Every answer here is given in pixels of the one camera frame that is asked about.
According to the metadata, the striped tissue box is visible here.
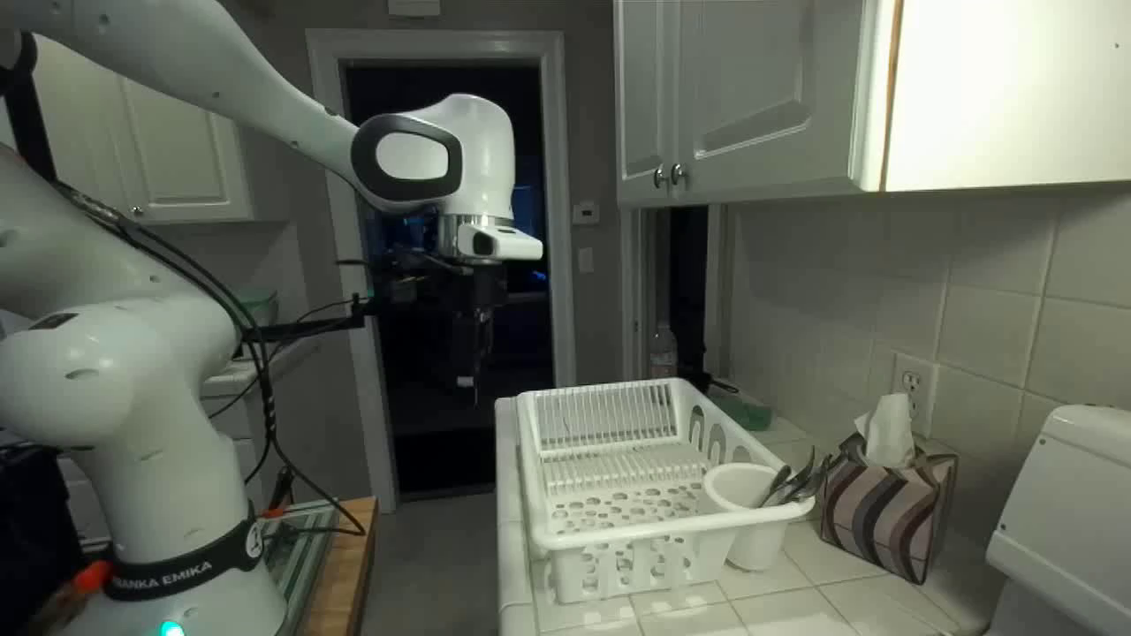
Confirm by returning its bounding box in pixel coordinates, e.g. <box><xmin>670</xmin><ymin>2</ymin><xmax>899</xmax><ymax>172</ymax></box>
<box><xmin>812</xmin><ymin>433</ymin><xmax>962</xmax><ymax>591</ymax></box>

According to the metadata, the green sponge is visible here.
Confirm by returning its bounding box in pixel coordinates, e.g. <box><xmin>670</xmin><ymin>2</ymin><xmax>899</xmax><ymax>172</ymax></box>
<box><xmin>704</xmin><ymin>383</ymin><xmax>778</xmax><ymax>433</ymax></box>

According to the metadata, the orange clamp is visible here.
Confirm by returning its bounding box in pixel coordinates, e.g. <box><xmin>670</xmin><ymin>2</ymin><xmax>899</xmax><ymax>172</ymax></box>
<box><xmin>63</xmin><ymin>559</ymin><xmax>117</xmax><ymax>604</ymax></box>

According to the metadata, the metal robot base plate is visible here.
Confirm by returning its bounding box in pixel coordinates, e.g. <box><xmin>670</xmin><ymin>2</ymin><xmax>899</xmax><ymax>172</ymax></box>
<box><xmin>256</xmin><ymin>498</ymin><xmax>348</xmax><ymax>634</ymax></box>

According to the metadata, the wooden table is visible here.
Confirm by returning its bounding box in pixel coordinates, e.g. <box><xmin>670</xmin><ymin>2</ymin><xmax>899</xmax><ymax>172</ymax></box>
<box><xmin>263</xmin><ymin>492</ymin><xmax>383</xmax><ymax>636</ymax></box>

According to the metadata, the white countertop appliance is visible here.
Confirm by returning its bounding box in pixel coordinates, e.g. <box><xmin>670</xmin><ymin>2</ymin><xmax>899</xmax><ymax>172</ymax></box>
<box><xmin>986</xmin><ymin>402</ymin><xmax>1131</xmax><ymax>636</ymax></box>

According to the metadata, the white wall outlet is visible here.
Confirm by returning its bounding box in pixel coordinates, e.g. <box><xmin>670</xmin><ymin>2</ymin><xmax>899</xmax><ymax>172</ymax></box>
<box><xmin>891</xmin><ymin>350</ymin><xmax>942</xmax><ymax>433</ymax></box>

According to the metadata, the white plastic dish rack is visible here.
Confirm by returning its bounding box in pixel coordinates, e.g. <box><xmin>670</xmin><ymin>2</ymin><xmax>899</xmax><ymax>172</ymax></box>
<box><xmin>512</xmin><ymin>373</ymin><xmax>820</xmax><ymax>609</ymax></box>

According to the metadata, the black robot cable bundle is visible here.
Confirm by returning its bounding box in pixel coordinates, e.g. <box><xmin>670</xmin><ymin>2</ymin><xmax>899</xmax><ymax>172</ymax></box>
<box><xmin>46</xmin><ymin>172</ymin><xmax>383</xmax><ymax>539</ymax></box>

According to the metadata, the white utensil cup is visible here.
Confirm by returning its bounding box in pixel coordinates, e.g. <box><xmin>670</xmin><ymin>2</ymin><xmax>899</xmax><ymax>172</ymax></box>
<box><xmin>704</xmin><ymin>459</ymin><xmax>796</xmax><ymax>576</ymax></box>

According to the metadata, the clear plastic bottle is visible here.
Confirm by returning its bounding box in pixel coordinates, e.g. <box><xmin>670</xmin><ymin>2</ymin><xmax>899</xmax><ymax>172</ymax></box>
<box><xmin>646</xmin><ymin>320</ymin><xmax>684</xmax><ymax>383</ymax></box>

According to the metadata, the white tissue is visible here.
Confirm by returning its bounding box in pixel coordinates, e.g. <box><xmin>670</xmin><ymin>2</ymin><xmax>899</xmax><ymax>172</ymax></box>
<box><xmin>853</xmin><ymin>390</ymin><xmax>921</xmax><ymax>472</ymax></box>

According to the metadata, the white background cabinet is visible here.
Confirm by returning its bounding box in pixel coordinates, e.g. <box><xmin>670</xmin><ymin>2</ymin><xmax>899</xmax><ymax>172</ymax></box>
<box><xmin>31</xmin><ymin>47</ymin><xmax>257</xmax><ymax>225</ymax></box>

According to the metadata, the white door frame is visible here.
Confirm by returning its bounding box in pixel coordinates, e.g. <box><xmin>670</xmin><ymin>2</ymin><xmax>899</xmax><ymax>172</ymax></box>
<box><xmin>306</xmin><ymin>27</ymin><xmax>579</xmax><ymax>511</ymax></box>

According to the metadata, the metal utensil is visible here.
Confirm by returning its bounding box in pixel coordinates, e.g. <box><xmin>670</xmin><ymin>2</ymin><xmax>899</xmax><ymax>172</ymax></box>
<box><xmin>757</xmin><ymin>462</ymin><xmax>798</xmax><ymax>510</ymax></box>
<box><xmin>781</xmin><ymin>449</ymin><xmax>832</xmax><ymax>505</ymax></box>

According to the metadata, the white upper kitchen cabinet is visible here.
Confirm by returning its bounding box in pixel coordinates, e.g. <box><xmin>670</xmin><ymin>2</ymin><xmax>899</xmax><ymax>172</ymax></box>
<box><xmin>613</xmin><ymin>0</ymin><xmax>1131</xmax><ymax>212</ymax></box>

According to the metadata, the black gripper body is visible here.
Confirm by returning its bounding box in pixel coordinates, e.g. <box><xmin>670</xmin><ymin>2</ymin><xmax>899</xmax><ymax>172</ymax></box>
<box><xmin>434</xmin><ymin>250</ymin><xmax>509</xmax><ymax>346</ymax></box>

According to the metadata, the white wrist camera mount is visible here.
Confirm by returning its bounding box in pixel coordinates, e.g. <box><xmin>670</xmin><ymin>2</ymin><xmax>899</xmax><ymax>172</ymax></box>
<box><xmin>453</xmin><ymin>220</ymin><xmax>547</xmax><ymax>266</ymax></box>

